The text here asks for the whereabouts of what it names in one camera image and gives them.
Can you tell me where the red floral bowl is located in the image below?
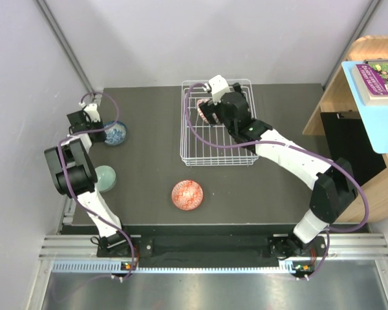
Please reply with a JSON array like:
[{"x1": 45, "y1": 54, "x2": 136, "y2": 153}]
[{"x1": 197, "y1": 99, "x2": 215, "y2": 125}]

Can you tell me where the red geometric pattern bowl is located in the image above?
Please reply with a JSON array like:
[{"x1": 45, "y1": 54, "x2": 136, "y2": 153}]
[{"x1": 171, "y1": 180, "x2": 204, "y2": 211}]

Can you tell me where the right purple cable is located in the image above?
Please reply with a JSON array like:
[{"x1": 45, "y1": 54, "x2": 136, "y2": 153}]
[{"x1": 184, "y1": 82, "x2": 371, "y2": 280}]

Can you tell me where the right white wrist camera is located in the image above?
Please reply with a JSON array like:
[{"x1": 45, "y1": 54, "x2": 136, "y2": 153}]
[{"x1": 205, "y1": 75, "x2": 230, "y2": 104}]

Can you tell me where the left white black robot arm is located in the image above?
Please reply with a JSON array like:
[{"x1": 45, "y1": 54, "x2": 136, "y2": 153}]
[{"x1": 44, "y1": 103, "x2": 135, "y2": 258}]

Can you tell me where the wooden side cabinet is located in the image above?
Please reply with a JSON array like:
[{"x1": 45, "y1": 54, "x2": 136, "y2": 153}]
[{"x1": 303, "y1": 36, "x2": 388, "y2": 223}]

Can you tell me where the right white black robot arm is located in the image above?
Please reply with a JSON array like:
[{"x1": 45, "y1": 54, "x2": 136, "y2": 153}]
[{"x1": 198, "y1": 80, "x2": 358, "y2": 256}]

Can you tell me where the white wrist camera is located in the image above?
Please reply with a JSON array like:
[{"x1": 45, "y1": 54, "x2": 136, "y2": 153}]
[
  {"x1": 205, "y1": 75, "x2": 230, "y2": 104},
  {"x1": 78, "y1": 101, "x2": 102, "y2": 123}
]

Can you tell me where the black mounting base rail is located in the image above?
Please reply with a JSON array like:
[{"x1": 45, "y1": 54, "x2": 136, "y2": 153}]
[{"x1": 96, "y1": 224, "x2": 330, "y2": 267}]

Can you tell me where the blue white floral bowl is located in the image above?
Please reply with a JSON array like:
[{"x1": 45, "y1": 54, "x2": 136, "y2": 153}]
[{"x1": 104, "y1": 121, "x2": 127, "y2": 146}]

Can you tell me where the pale green bowl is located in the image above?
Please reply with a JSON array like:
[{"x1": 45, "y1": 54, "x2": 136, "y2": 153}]
[{"x1": 95, "y1": 165, "x2": 116, "y2": 192}]

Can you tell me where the light blue shelf board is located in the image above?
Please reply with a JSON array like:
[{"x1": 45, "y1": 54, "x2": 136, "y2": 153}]
[{"x1": 341, "y1": 61, "x2": 388, "y2": 154}]

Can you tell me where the grey slotted cable duct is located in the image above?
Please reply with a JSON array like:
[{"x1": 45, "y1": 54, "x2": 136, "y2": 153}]
[{"x1": 51, "y1": 260, "x2": 297, "y2": 274}]

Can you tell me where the purple green book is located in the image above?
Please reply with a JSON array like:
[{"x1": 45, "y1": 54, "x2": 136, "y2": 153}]
[{"x1": 351, "y1": 61, "x2": 388, "y2": 107}]

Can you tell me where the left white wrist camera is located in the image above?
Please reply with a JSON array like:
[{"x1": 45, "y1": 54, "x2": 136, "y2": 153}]
[{"x1": 78, "y1": 101, "x2": 102, "y2": 123}]

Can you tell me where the white wire dish rack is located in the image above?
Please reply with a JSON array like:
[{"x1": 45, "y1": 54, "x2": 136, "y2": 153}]
[{"x1": 180, "y1": 87, "x2": 258, "y2": 167}]

